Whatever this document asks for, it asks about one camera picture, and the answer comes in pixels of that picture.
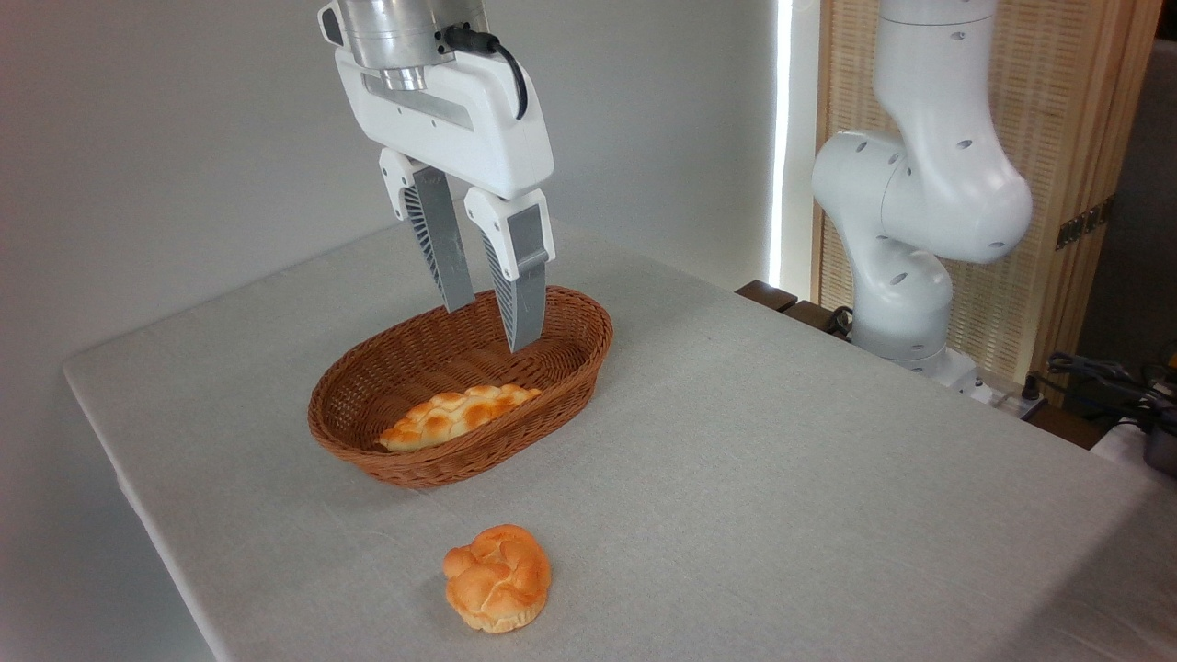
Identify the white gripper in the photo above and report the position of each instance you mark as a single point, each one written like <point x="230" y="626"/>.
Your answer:
<point x="478" y="138"/>

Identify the long braided bread loaf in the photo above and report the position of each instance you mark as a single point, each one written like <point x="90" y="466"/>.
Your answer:
<point x="451" y="416"/>

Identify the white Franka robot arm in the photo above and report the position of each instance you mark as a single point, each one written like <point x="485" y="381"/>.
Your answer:
<point x="929" y="184"/>

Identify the round knotted bread roll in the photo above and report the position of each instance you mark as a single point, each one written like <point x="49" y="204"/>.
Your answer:
<point x="497" y="579"/>

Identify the brown wicker oval basket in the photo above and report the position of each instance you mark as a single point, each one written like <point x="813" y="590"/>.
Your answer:
<point x="570" y="354"/>

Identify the dark brown wooden furniture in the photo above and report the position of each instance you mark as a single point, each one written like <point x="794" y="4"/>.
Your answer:
<point x="768" y="295"/>

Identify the grey linen tablecloth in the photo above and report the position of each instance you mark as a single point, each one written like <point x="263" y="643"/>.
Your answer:
<point x="782" y="478"/>

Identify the white power strip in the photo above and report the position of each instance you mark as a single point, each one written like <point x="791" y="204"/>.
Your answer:
<point x="1007" y="401"/>

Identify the brass screen hinge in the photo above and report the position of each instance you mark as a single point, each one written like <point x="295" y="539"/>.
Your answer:
<point x="1085" y="222"/>

